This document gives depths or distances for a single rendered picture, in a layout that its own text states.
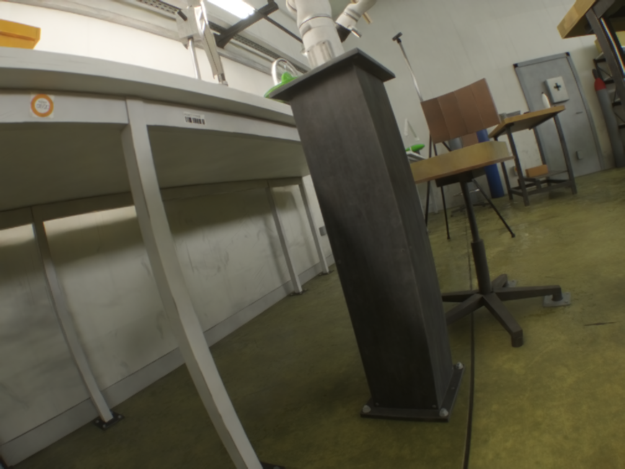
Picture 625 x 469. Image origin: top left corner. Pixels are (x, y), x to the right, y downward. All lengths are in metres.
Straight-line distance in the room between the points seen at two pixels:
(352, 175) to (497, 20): 6.00
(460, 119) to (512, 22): 5.19
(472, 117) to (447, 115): 0.11
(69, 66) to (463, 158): 0.99
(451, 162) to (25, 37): 1.11
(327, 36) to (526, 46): 5.73
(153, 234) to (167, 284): 0.09
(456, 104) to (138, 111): 1.22
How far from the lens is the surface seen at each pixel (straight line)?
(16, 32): 0.69
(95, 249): 1.56
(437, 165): 1.06
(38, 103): 0.61
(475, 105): 1.46
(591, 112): 6.47
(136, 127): 0.67
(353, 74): 0.72
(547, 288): 1.32
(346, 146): 0.70
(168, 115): 0.74
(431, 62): 6.17
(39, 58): 0.58
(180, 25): 0.97
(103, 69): 0.63
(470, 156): 1.02
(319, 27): 0.86
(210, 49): 1.49
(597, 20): 1.15
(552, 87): 6.15
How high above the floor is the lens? 0.55
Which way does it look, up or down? 4 degrees down
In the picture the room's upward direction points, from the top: 16 degrees counter-clockwise
